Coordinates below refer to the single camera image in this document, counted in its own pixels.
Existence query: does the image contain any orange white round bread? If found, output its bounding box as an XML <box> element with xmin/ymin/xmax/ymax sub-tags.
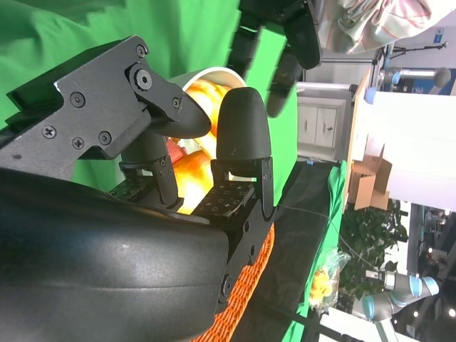
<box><xmin>173</xmin><ymin>147</ymin><xmax>224</xmax><ymax>214</ymax></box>

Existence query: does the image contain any white cabinet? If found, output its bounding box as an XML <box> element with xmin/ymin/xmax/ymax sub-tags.
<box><xmin>296</xmin><ymin>81</ymin><xmax>353</xmax><ymax>162</ymax></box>

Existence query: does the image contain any green leafy plant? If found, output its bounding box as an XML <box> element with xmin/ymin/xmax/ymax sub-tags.
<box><xmin>338</xmin><ymin>199</ymin><xmax>410</xmax><ymax>311</ymax></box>

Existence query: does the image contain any grey-green bowl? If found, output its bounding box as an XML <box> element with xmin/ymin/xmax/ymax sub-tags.
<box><xmin>166</xmin><ymin>66</ymin><xmax>250</xmax><ymax>150</ymax></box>

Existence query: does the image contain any white partition panel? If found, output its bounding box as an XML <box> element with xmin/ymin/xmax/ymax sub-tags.
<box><xmin>347</xmin><ymin>67</ymin><xmax>456</xmax><ymax>204</ymax></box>

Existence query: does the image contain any orange wicker basket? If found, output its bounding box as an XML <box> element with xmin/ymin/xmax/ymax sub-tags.
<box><xmin>194</xmin><ymin>222</ymin><xmax>277</xmax><ymax>342</ymax></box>

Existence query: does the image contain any green printed background cloth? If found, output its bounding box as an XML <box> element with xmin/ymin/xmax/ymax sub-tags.
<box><xmin>288</xmin><ymin>160</ymin><xmax>348</xmax><ymax>342</ymax></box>

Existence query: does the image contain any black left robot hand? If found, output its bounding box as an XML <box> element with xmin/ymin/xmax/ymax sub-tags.
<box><xmin>227</xmin><ymin>0</ymin><xmax>323</xmax><ymax>118</ymax></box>

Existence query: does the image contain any green tablecloth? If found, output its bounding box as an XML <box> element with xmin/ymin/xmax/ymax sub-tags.
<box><xmin>0</xmin><ymin>0</ymin><xmax>299</xmax><ymax>200</ymax></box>

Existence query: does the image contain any salmon pink cake slice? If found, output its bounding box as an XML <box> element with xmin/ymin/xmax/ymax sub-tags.
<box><xmin>164</xmin><ymin>137</ymin><xmax>195</xmax><ymax>167</ymax></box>

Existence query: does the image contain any black backdrop cloth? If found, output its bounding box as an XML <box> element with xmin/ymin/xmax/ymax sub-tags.
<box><xmin>233</xmin><ymin>162</ymin><xmax>343</xmax><ymax>342</ymax></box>

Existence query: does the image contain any pale striped fabric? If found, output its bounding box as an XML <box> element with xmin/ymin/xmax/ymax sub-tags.
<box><xmin>316</xmin><ymin>0</ymin><xmax>456</xmax><ymax>55</ymax></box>

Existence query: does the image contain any brown cardboard box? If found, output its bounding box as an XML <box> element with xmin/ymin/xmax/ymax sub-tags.
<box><xmin>347</xmin><ymin>142</ymin><xmax>393</xmax><ymax>211</ymax></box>

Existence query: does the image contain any clear bag of yellow toys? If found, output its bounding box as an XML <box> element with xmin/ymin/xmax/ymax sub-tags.
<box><xmin>306</xmin><ymin>247</ymin><xmax>352</xmax><ymax>314</ymax></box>

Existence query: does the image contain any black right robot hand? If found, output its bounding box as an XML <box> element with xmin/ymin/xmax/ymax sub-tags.
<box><xmin>0</xmin><ymin>34</ymin><xmax>277</xmax><ymax>342</ymax></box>

